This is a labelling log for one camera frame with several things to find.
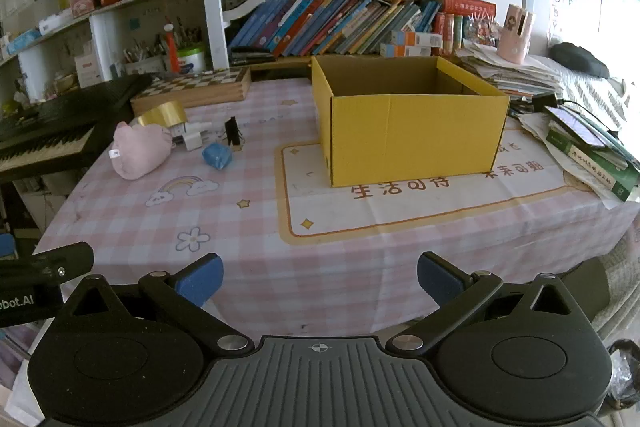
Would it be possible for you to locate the yellow cardboard box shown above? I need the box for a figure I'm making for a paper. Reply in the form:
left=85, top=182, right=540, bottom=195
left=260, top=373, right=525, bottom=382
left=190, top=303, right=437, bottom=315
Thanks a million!
left=311, top=55, right=512, bottom=188

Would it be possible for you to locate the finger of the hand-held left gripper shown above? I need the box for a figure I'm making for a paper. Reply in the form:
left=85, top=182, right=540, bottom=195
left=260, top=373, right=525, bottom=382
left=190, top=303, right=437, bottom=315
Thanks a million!
left=0, top=242, right=95, bottom=282

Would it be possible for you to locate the white charger plug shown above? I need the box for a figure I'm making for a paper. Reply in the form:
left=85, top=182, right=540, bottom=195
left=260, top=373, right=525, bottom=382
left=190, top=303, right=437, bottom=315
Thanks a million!
left=172, top=122, right=213, bottom=152

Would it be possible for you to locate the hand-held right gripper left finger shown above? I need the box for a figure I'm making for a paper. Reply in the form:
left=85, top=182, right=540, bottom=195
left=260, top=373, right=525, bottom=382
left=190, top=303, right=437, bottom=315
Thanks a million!
left=60, top=253, right=255, bottom=356

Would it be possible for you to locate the white cup of pens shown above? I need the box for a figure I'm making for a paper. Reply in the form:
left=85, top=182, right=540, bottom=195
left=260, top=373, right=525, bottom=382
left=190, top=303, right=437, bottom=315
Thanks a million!
left=125, top=27, right=168, bottom=75

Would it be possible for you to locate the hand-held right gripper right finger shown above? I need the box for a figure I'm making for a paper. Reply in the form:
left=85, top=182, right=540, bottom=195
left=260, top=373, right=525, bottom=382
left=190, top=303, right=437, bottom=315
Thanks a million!
left=386, top=251, right=583, bottom=356

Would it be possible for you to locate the black power adapter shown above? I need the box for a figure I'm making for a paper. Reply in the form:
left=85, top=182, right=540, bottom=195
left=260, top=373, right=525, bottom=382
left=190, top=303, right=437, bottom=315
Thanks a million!
left=531, top=93, right=563, bottom=112

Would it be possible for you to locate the red book set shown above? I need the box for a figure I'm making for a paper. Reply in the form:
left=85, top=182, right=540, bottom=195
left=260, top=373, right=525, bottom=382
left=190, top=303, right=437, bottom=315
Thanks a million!
left=432, top=13, right=463, bottom=55

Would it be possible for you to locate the white jar with green lid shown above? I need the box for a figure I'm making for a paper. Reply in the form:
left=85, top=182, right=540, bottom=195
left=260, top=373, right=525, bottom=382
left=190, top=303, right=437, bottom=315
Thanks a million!
left=176, top=47, right=207, bottom=75

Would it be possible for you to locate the colourful candy bag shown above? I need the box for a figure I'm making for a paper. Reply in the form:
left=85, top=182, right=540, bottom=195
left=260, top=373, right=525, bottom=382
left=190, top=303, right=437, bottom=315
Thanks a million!
left=462, top=14, right=501, bottom=50

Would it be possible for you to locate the pink plush toy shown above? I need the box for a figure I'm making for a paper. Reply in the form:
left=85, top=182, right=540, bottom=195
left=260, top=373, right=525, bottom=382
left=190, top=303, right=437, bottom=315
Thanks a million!
left=111, top=122, right=173, bottom=180

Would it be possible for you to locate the thick red dictionary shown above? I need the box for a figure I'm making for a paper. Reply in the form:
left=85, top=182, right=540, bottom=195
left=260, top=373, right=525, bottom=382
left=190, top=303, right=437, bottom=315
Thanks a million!
left=440, top=0, right=497, bottom=15

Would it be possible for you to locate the stack of papers and booklets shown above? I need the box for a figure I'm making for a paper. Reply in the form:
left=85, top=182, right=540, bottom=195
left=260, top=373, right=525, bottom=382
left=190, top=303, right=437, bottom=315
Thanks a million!
left=457, top=49, right=566, bottom=100

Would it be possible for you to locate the wooden chessboard box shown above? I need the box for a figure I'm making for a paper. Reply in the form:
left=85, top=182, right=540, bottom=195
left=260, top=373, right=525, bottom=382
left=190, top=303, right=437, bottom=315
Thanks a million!
left=130, top=66, right=252, bottom=116

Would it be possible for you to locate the blue eraser block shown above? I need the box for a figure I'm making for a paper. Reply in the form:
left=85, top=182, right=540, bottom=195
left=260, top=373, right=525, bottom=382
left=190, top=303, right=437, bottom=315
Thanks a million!
left=201, top=143, right=233, bottom=168

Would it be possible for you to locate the black cushion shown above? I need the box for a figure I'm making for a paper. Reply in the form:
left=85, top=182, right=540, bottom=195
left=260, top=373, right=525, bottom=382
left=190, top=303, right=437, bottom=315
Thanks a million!
left=548, top=42, right=611, bottom=78

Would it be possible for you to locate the gold tape roll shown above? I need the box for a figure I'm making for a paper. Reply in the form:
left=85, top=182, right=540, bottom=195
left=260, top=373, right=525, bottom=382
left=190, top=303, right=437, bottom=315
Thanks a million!
left=131, top=102, right=188, bottom=132

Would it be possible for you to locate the orange and white carton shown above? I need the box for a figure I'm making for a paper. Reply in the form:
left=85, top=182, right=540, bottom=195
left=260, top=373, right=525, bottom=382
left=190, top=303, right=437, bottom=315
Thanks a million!
left=380, top=43, right=431, bottom=58
left=391, top=31, right=443, bottom=48

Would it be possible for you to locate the pink cylinder pen holder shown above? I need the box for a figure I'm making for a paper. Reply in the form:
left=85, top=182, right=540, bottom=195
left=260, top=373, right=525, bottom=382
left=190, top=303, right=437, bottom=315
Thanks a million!
left=496, top=3, right=536, bottom=62

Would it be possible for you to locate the black piano keyboard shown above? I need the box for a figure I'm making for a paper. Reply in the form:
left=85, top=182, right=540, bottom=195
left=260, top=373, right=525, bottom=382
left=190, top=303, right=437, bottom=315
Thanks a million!
left=0, top=74, right=153, bottom=182

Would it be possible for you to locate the thick green book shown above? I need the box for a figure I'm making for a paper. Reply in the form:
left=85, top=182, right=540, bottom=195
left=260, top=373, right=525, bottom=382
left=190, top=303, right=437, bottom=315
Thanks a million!
left=545, top=129, right=640, bottom=202

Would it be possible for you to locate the white box with red label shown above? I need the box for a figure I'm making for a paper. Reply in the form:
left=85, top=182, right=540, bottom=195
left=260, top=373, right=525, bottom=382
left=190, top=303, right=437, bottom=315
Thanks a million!
left=75, top=53, right=103, bottom=88

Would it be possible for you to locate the black trash bag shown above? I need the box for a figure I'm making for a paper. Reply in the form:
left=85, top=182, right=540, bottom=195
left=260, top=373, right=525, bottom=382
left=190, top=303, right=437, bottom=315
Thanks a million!
left=607, top=339, right=640, bottom=408

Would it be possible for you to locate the row of leaning picture books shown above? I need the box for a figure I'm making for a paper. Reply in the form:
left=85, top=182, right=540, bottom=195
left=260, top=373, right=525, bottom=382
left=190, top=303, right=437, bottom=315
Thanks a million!
left=227, top=0, right=443, bottom=58

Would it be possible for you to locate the red and white marker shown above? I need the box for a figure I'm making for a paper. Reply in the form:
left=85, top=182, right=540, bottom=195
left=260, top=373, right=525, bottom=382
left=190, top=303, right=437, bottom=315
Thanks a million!
left=164, top=23, right=180, bottom=74

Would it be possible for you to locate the black binder clip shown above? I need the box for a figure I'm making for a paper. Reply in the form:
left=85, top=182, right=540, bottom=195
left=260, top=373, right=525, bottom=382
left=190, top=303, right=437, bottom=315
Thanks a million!
left=223, top=117, right=244, bottom=150

